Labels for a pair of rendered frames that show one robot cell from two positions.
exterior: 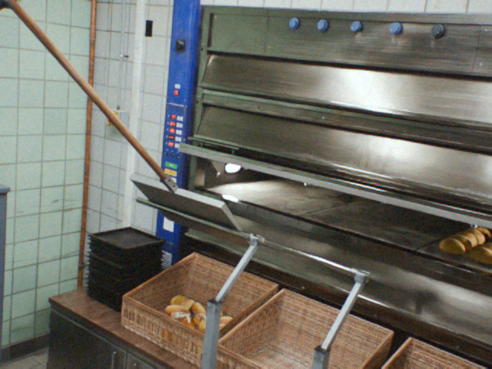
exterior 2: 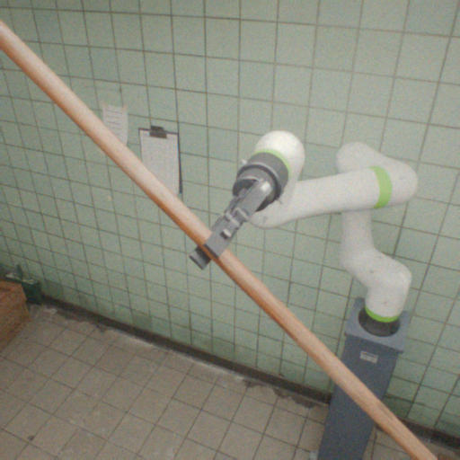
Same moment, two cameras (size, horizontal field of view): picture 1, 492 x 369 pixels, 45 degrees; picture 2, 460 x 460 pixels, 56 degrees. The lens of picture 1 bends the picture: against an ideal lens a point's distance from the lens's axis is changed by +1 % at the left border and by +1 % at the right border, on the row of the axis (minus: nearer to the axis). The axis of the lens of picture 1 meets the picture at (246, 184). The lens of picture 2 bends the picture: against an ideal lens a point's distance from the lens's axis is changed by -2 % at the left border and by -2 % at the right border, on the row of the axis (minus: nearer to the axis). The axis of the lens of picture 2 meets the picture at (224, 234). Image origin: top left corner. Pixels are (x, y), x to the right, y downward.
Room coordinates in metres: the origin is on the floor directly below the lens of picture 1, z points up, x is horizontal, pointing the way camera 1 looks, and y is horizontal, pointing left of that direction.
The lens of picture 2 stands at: (1.72, 0.22, 2.34)
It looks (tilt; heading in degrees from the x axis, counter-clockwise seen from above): 34 degrees down; 76
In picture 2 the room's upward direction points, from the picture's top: straight up
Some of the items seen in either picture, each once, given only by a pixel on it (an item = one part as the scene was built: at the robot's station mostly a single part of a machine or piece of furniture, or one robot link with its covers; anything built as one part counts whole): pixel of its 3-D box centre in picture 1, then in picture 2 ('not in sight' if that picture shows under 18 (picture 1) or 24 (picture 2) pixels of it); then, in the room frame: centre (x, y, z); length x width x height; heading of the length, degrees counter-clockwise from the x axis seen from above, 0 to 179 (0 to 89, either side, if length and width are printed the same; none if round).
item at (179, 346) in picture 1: (200, 304); not in sight; (2.61, 0.15, 0.72); 0.56 x 0.49 x 0.28; 53
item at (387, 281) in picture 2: not in sight; (384, 287); (2.53, 1.18, 1.36); 0.16 x 0.13 x 0.19; 104
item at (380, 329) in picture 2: not in sight; (383, 305); (2.57, 1.21, 1.23); 0.26 x 0.15 x 0.06; 50
